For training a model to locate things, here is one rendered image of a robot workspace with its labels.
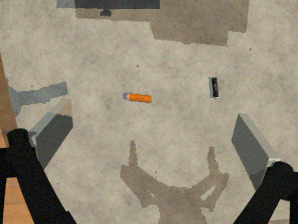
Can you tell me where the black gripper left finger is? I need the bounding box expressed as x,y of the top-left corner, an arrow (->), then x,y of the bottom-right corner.
0,98 -> 77,224

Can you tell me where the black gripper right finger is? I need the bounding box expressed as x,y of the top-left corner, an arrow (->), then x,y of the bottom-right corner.
231,113 -> 298,224

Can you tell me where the orange aa battery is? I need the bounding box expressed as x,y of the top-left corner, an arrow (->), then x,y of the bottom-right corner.
127,93 -> 151,102

